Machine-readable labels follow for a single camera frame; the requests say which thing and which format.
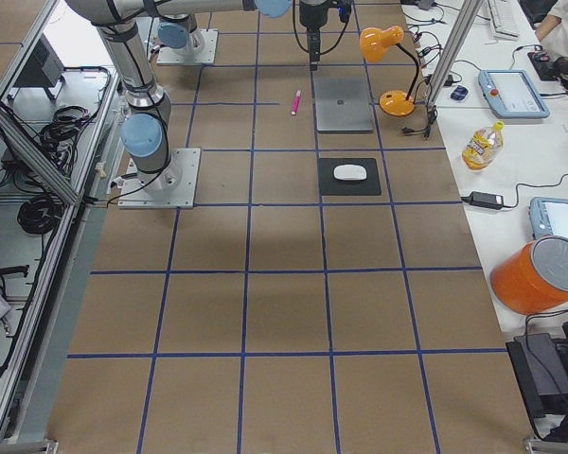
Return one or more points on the black power adapter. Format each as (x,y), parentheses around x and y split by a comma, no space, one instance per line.
(485,200)

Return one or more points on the yellow drink bottle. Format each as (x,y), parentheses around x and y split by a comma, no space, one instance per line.
(484,146)

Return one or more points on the aluminium frame post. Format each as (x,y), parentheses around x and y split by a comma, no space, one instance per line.
(457,36)

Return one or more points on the silver laptop notebook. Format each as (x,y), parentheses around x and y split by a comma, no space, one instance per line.
(342,106)

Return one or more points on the black mousepad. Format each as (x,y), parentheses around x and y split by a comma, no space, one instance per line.
(328,186)

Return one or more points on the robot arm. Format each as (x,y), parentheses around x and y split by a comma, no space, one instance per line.
(116,25)
(304,13)

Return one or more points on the orange bucket with lid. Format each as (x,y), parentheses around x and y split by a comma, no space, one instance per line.
(535,278)

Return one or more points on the white computer mouse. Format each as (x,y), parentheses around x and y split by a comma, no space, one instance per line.
(350,173)

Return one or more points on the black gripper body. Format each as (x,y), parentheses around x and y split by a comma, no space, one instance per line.
(313,14)

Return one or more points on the blue teach pendant tablet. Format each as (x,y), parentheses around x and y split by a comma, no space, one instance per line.
(511,94)

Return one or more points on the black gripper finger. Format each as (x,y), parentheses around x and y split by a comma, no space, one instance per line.
(314,65)

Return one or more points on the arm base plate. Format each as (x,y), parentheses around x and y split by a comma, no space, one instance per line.
(174,188)
(181,47)

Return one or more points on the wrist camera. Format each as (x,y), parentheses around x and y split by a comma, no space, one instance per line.
(344,8)

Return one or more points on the pink highlighter pen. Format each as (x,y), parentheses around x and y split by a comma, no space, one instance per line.
(296,102)

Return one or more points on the dark blue pouch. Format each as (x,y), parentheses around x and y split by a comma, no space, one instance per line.
(459,93)

